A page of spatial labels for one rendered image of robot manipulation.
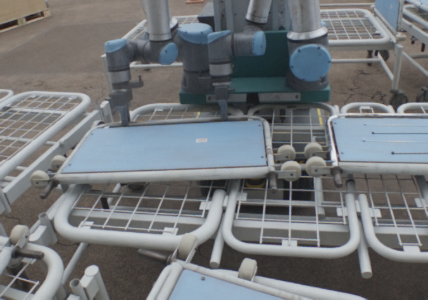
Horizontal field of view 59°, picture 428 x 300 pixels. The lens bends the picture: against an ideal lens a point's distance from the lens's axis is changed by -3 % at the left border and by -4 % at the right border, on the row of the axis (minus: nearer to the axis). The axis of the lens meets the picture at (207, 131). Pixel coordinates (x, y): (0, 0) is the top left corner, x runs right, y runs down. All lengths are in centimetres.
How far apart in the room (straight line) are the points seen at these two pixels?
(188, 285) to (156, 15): 102
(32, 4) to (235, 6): 580
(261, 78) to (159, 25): 56
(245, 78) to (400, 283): 107
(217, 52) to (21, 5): 595
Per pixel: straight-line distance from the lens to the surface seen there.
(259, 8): 161
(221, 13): 183
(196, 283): 92
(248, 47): 151
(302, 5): 145
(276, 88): 173
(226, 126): 152
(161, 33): 158
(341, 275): 171
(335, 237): 124
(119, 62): 161
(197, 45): 168
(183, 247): 97
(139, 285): 172
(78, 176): 137
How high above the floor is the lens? 129
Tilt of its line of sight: 29 degrees down
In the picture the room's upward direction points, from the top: 6 degrees counter-clockwise
